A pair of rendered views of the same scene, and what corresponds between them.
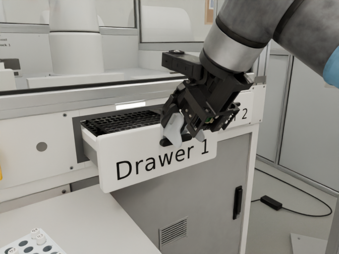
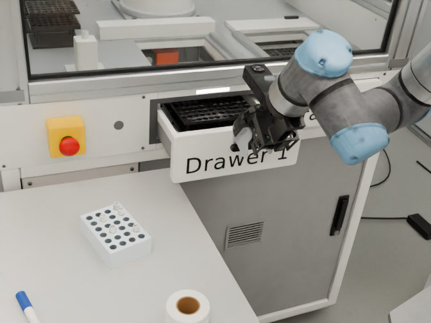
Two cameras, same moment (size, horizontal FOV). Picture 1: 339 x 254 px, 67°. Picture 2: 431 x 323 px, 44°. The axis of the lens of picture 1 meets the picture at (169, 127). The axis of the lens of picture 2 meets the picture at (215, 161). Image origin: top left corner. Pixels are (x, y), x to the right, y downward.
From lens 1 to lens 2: 0.59 m
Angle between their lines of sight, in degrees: 17
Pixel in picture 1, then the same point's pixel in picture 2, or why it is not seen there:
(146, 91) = (233, 75)
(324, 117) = not seen: outside the picture
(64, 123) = (142, 104)
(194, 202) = (276, 205)
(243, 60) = (294, 112)
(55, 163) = (128, 141)
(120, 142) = (194, 141)
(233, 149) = not seen: hidden behind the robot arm
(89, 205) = (156, 190)
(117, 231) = (180, 218)
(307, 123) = not seen: outside the picture
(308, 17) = (322, 109)
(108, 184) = (177, 176)
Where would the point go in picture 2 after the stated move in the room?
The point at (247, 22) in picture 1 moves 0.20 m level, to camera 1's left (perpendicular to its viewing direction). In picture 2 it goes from (294, 93) to (168, 71)
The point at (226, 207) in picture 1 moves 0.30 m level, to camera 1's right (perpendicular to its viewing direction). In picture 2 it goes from (321, 218) to (424, 239)
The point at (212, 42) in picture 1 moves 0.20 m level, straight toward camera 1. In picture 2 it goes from (273, 92) to (230, 149)
